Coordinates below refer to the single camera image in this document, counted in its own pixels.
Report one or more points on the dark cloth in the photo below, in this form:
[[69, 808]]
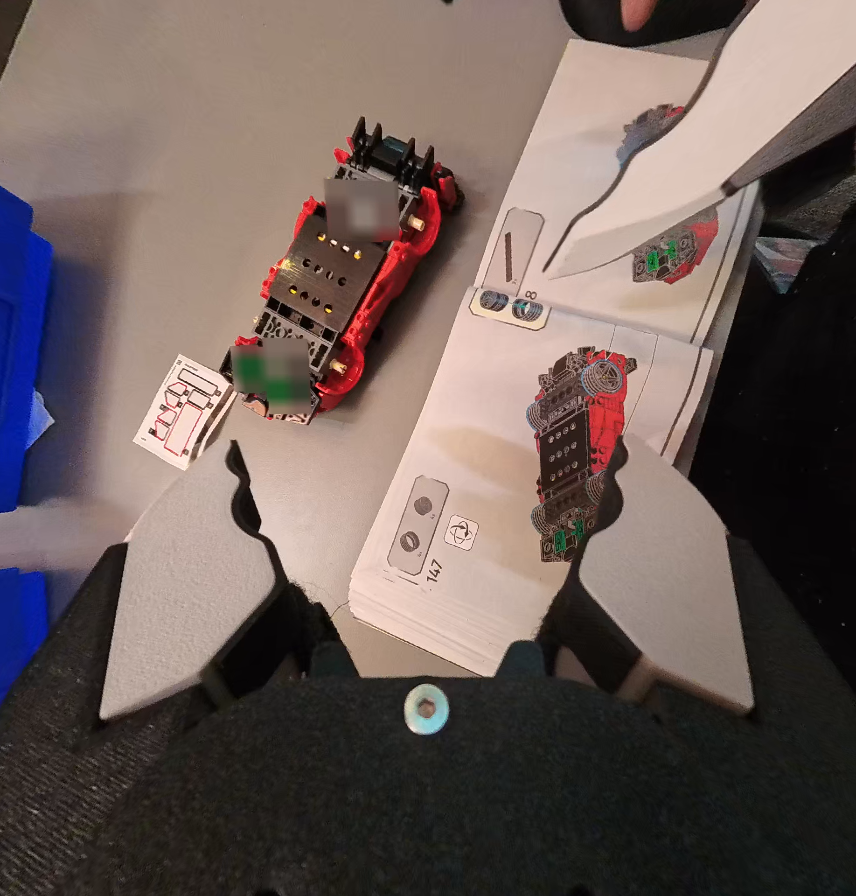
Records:
[[791, 455]]

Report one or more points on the red and black lego car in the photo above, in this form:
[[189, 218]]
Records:
[[337, 280]]

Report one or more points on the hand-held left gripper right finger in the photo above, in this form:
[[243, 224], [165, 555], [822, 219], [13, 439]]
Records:
[[669, 581]]

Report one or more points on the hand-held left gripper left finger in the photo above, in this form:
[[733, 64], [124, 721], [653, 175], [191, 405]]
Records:
[[183, 588]]

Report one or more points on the lego instruction booklet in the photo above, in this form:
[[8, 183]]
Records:
[[484, 476]]

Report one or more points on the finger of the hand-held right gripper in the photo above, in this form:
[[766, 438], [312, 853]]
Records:
[[749, 119]]

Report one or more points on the white sticker sheet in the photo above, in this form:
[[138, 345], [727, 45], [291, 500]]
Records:
[[179, 409]]

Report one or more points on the person's right hand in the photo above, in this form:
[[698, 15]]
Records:
[[639, 12]]

